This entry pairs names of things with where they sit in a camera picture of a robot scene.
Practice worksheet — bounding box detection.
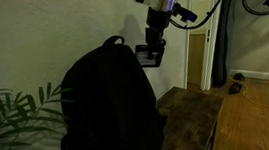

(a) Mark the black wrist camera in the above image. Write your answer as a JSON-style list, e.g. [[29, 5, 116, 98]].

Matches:
[[170, 0, 200, 26]]

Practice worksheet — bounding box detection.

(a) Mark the black backpack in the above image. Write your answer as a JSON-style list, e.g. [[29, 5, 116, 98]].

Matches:
[[50, 31, 168, 150]]

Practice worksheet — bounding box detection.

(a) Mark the orange cable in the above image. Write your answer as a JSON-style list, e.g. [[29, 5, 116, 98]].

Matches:
[[231, 73, 269, 139]]

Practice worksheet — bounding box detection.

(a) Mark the white baseboard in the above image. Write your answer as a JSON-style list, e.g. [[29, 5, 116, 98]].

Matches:
[[228, 64, 269, 92]]

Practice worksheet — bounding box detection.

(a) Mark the green palm plant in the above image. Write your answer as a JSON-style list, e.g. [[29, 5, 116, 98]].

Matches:
[[0, 79, 80, 150]]

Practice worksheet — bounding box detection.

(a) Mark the small black floor object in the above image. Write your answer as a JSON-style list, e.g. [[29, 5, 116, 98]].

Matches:
[[232, 71, 247, 83]]

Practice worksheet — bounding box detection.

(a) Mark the white door frame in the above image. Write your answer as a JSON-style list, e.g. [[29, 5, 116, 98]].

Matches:
[[174, 0, 240, 94]]

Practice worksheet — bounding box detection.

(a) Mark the black tall soft case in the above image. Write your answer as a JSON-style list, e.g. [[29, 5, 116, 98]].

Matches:
[[202, 0, 251, 89]]

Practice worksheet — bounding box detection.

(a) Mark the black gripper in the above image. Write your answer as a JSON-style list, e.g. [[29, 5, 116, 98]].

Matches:
[[140, 4, 177, 57]]

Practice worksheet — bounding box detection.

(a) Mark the black shoe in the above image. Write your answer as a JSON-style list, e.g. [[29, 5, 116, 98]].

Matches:
[[227, 81, 244, 96]]

